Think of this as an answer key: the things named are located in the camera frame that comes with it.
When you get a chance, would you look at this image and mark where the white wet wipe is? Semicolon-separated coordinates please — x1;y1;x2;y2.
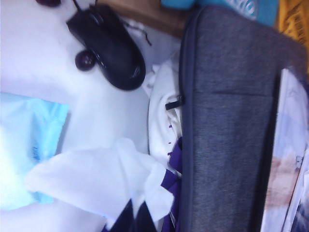
24;137;175;224

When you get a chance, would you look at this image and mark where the white cloth bag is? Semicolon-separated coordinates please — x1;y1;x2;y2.
141;58;187;174

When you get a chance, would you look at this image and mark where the sky blue wet wipes packet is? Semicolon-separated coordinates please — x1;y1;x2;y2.
0;93;70;211

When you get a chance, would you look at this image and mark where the yellow printed envelope bag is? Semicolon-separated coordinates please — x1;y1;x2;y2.
275;0;309;46

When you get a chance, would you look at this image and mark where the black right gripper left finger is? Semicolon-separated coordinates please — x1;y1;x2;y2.
105;199;135;232

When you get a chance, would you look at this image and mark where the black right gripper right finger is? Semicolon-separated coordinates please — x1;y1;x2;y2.
135;202;157;232

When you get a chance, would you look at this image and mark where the black computer mouse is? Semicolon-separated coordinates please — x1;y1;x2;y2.
66;0;147;91

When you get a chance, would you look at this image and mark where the glossy printed booklet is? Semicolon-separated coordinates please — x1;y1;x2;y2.
260;69;309;232

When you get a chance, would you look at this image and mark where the small teal white packet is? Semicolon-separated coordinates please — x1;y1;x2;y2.
160;0;281;25

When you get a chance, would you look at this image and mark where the grey fabric laptop sleeve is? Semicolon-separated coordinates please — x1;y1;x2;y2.
180;4;307;232

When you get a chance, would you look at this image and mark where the black frayed string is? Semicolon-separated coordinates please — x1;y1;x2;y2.
123;20;153;46

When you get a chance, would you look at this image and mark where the purple fabric strap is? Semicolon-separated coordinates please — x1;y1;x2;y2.
158;137;194;232

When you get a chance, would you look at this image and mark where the dark purple round ball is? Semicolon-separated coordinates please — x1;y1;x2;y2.
36;0;61;6
74;49;95;72

